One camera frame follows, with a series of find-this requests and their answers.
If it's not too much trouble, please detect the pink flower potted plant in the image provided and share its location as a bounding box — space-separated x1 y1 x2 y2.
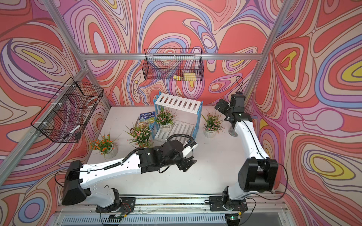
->
155 108 176 132
202 112 224 138
127 124 152 148

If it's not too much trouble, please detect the blue white wooden rack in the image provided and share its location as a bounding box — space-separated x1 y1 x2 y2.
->
150 92 203 142

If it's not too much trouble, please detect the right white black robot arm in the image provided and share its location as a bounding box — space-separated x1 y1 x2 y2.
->
215 76 279 211

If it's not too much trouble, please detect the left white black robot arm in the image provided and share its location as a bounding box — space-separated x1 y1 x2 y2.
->
61 134 198 213

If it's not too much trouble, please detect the orange flower potted plant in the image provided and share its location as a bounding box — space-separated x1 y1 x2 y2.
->
90 134 118 159

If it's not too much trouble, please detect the pencil holder cup with pencils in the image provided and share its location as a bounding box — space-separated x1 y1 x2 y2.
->
228 126 238 137

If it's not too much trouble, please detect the blue treehouse book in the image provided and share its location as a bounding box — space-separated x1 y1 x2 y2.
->
135 111 156 127

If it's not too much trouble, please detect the yellow sponge in basket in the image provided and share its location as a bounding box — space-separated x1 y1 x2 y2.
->
183 73 197 82

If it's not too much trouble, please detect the small yellow block in basket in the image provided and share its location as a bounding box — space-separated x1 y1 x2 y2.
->
173 75 183 81

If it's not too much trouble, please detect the white marker in basket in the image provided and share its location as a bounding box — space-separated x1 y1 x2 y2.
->
63 125 80 139

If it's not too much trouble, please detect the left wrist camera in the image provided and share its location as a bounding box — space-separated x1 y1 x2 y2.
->
182 139 198 158

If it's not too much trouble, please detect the aluminium front rail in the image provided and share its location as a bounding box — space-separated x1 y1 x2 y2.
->
48 194 296 226

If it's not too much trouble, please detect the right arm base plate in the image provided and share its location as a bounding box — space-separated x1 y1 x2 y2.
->
204 196 248 213

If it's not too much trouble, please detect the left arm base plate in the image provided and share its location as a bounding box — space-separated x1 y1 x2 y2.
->
96 197 136 214

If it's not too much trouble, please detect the black wire basket back wall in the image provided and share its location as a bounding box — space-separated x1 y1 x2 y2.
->
142 48 204 82

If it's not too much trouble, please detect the black wire basket wall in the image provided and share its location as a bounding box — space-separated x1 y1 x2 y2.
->
31 78 104 143
142 48 204 82

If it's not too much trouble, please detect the black wire basket left wall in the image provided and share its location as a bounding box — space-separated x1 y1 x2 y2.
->
31 78 104 143

